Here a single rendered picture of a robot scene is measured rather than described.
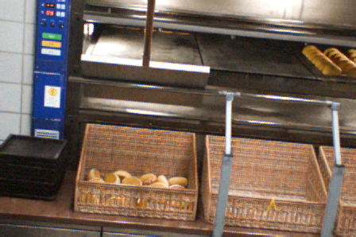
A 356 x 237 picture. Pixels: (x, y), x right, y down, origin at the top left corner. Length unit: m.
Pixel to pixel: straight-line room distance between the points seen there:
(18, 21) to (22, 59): 0.18
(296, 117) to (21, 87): 1.39
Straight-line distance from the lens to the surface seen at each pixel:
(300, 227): 3.20
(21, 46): 3.44
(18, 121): 3.54
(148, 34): 2.69
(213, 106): 3.45
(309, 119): 3.53
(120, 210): 3.11
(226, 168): 2.92
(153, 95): 3.15
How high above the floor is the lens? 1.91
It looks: 17 degrees down
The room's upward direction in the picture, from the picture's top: 6 degrees clockwise
